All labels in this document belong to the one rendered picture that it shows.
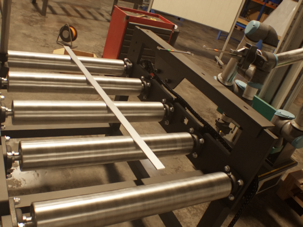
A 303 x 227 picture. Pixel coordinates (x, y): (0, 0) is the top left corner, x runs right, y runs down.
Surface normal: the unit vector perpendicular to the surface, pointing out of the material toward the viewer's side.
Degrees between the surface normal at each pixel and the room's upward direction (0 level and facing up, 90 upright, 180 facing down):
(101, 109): 48
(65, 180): 0
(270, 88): 90
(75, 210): 25
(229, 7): 90
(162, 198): 42
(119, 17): 90
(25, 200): 0
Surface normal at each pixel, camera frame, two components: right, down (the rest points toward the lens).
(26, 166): 0.47, 0.51
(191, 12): 0.07, 0.51
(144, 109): 0.54, -0.15
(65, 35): -0.35, 0.36
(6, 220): 0.29, -0.83
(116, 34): -0.84, 0.01
